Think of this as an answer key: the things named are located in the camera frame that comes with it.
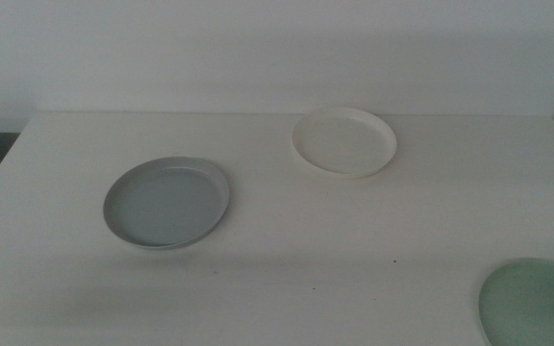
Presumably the grey shallow bowl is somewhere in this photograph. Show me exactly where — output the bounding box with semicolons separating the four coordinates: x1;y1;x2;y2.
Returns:
102;156;231;251

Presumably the white shallow bowl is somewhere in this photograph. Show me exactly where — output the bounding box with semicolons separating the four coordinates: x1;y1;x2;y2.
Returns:
290;106;398;179

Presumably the pale green shallow bowl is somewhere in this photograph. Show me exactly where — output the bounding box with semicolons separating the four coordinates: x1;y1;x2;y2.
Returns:
478;258;554;346

